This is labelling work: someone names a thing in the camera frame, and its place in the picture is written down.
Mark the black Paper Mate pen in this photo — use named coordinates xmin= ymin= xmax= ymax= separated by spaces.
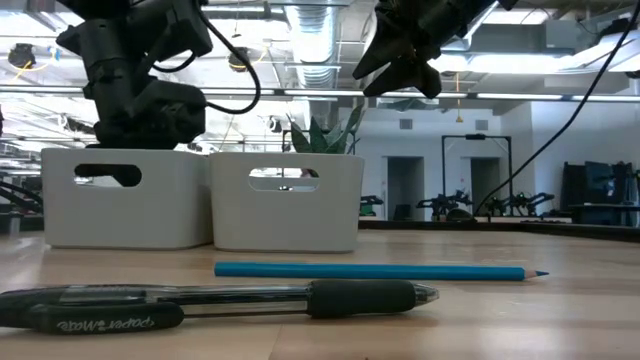
xmin=0 ymin=278 xmax=441 ymax=336

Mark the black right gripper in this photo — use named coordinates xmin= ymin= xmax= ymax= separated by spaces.
xmin=352 ymin=0 xmax=519 ymax=100

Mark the dark desk with monitors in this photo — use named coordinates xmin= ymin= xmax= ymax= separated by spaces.
xmin=562 ymin=159 xmax=640 ymax=226

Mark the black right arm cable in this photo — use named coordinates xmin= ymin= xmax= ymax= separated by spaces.
xmin=472 ymin=0 xmax=640 ymax=217

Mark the white plastic bin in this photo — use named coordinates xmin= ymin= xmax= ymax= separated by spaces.
xmin=208 ymin=151 xmax=366 ymax=253
xmin=41 ymin=147 xmax=215 ymax=251

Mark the black rectangular frame stand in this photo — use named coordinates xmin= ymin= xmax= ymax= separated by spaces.
xmin=440 ymin=133 xmax=513 ymax=221

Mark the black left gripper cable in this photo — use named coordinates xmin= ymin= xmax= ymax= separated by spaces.
xmin=149 ymin=7 xmax=263 ymax=116

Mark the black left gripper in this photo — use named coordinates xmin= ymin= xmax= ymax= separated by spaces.
xmin=74 ymin=74 xmax=209 ymax=189

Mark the blue pencil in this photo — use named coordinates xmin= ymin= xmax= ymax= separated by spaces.
xmin=214 ymin=261 xmax=550 ymax=282

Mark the snake plant in white pot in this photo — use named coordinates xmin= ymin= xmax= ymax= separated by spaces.
xmin=286 ymin=103 xmax=367 ymax=179

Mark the silver ceiling duct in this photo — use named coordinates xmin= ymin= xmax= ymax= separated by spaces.
xmin=284 ymin=0 xmax=342 ymax=91

